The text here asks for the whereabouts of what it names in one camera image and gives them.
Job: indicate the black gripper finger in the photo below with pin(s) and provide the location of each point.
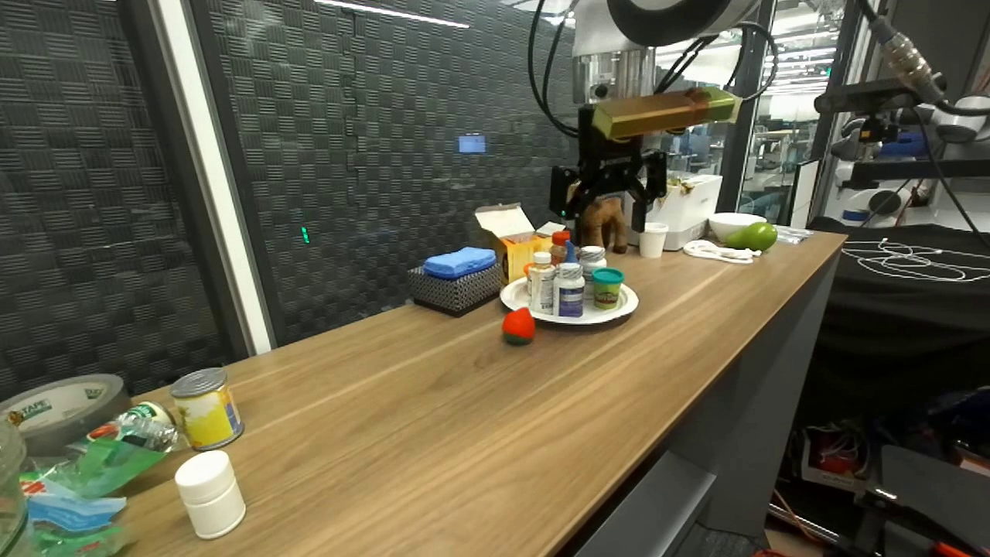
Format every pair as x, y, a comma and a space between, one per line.
563, 191
651, 195

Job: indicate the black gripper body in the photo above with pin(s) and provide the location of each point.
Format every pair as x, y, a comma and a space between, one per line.
608, 164

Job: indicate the white pill bottle grey lid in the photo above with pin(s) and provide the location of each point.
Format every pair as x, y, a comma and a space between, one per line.
593, 259

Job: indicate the slim stained white bottle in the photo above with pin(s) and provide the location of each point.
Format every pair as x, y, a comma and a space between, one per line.
540, 285

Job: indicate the teal-lidded green dough cup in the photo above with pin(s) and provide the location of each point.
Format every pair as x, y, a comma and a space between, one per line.
608, 289

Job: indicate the white pill bottle blue label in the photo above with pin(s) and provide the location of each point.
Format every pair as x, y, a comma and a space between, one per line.
566, 293

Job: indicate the orange plush ball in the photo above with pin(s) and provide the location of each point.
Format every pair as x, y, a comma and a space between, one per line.
517, 327

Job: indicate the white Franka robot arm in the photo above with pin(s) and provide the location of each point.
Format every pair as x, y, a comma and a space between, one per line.
659, 26

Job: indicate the white paper plate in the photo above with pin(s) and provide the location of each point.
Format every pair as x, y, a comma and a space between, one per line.
620, 309

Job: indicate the white plastic tub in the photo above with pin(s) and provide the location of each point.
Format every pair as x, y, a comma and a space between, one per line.
653, 244

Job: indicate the brown moose plush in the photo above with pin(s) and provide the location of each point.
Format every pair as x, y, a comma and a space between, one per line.
608, 221

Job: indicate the open yellow cardboard box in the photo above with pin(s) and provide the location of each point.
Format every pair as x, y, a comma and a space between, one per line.
517, 248

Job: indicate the yellow green wrist-mounted block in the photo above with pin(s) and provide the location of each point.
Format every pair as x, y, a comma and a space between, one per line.
667, 112

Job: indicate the white bowl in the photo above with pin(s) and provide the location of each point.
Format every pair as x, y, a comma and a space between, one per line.
728, 229

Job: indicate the white crumpled cloth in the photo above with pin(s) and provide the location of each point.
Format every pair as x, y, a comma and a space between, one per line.
716, 253

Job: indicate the green apple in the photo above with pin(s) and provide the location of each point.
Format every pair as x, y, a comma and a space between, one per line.
761, 236

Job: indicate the grey under-table drawer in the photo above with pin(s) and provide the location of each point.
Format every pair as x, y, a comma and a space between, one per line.
651, 511

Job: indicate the yellow can silver lid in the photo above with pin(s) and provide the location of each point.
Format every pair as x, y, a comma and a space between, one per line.
210, 414

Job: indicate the white lidded jar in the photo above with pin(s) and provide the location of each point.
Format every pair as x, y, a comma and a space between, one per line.
213, 497

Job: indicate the crinkled snack wrapper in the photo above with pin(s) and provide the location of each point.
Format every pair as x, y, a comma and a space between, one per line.
142, 425

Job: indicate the green plastic bag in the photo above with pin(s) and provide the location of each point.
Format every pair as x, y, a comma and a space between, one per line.
93, 469

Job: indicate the blue plastic packet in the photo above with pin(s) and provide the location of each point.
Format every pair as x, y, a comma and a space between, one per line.
73, 516

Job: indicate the clear glass bowl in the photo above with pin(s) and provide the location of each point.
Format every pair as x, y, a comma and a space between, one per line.
9, 483

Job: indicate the white window frame post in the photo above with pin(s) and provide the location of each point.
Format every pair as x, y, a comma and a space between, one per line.
206, 156

